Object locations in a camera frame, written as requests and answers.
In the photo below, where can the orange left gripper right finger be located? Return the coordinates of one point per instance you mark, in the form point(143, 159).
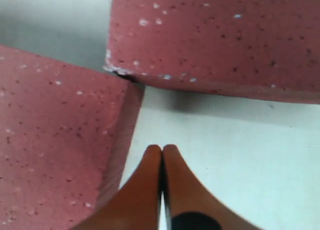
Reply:
point(188, 204)

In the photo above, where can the front left base brick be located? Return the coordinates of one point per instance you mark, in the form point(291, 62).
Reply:
point(257, 49)

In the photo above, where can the red brick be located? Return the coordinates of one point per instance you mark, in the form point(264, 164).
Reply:
point(65, 132)

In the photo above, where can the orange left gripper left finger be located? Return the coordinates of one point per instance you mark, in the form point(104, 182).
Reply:
point(136, 206)

